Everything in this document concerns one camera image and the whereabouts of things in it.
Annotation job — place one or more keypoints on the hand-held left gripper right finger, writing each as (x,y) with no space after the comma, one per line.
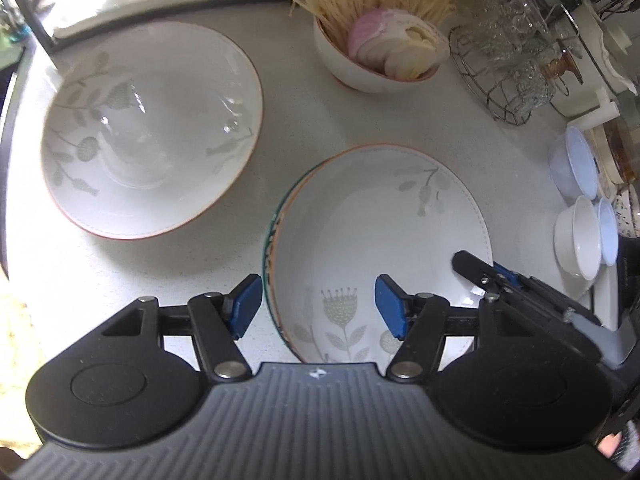
(390,305)

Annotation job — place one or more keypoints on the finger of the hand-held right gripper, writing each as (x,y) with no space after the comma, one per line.
(487,275)

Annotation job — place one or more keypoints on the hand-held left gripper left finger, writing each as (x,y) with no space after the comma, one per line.
(247,302)

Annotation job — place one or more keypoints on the floral ceramic plate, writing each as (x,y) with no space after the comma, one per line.
(370,220)

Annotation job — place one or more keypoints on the small white plastic bowl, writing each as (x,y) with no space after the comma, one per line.
(575,160)

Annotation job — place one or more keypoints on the person's right hand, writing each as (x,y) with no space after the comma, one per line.
(622,447)

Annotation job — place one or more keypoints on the teal rimmed plate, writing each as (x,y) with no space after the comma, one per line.
(267,260)

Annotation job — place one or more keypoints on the white flat dish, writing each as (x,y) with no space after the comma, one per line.
(605,300)

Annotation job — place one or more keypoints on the small white ceramic bowl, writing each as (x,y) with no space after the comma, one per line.
(580,240)

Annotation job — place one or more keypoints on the small bluish white bowl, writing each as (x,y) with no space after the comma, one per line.
(607,230)

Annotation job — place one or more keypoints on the speckled cup with tea leaves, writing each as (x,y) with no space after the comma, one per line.
(627,210)

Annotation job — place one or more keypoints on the cream kettle base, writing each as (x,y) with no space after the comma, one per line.
(607,170)

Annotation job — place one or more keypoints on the glass teapot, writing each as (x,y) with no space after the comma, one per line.
(625,155)

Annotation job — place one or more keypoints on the large floral ceramic bowl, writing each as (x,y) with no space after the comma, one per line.
(150,125)

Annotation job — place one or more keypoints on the amber glass cup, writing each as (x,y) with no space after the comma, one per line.
(562,67)

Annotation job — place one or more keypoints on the pale vegetable slices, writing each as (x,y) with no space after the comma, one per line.
(410,57)

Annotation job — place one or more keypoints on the white bowl with pink rim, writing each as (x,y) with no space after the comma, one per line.
(345,72)

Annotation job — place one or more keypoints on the white cooking pot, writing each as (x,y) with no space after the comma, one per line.
(600,60)

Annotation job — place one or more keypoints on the purple onion slices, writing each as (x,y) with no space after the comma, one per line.
(370,30)

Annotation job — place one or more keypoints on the black metal bar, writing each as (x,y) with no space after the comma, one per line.
(30,15)

